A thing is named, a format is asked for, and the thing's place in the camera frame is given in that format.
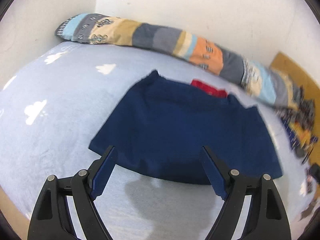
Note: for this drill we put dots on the dark patterned crumpled cloth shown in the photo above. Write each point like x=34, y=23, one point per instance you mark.
x=299, y=123

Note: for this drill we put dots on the wooden headboard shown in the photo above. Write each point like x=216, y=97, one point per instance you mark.
x=285, y=64

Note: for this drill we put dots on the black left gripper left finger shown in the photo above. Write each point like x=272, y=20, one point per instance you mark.
x=51, y=218

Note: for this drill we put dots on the navy work jacket red collar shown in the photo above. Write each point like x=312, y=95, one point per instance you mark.
x=160, y=126

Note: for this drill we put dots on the striped patchwork rolled quilt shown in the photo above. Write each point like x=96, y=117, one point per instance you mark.
x=272, y=87

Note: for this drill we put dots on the light blue bed sheet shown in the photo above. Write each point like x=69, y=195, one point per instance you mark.
x=53, y=107

